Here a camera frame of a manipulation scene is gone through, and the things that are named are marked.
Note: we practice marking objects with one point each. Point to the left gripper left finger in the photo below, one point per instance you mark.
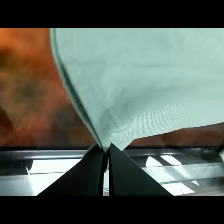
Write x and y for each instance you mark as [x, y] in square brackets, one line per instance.
[84, 178]

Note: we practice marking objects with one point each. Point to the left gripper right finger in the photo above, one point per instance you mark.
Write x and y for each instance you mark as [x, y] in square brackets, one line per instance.
[130, 178]

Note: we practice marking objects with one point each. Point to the pale green garment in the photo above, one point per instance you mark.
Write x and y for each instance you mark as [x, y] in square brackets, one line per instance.
[140, 83]

